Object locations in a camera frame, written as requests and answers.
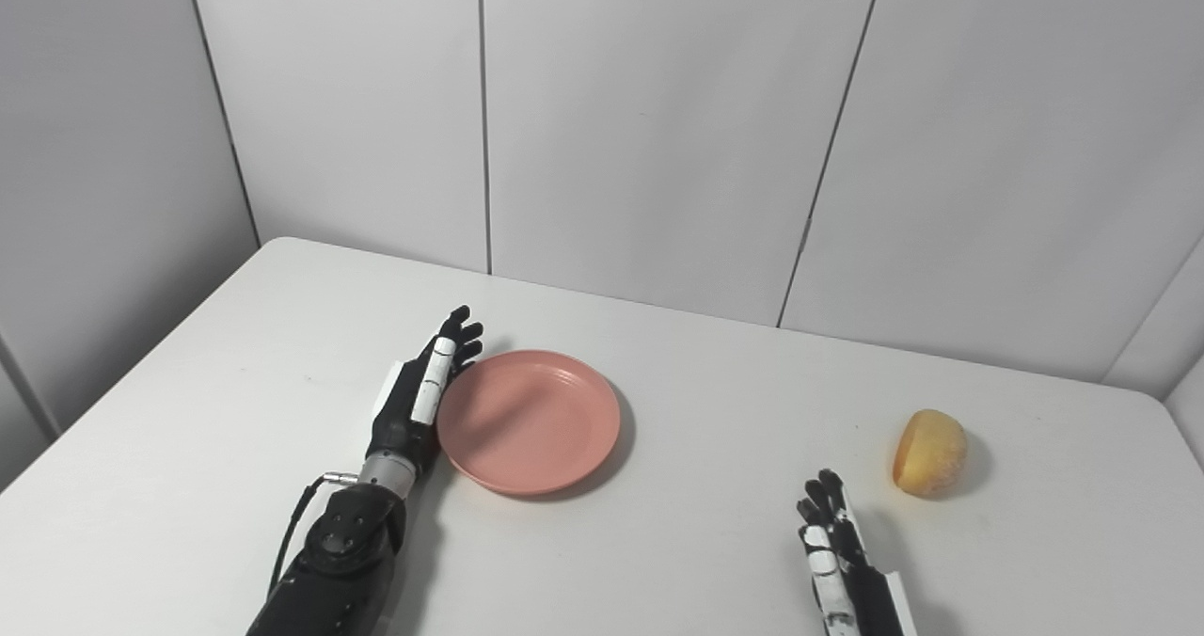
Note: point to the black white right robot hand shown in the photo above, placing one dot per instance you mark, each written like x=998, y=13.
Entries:
x=870, y=603

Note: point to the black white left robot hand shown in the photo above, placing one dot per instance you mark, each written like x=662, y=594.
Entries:
x=395, y=420

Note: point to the pink round plate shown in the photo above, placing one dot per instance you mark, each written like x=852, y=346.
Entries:
x=529, y=422

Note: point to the yellow bread roll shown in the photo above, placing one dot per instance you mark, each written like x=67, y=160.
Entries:
x=931, y=453

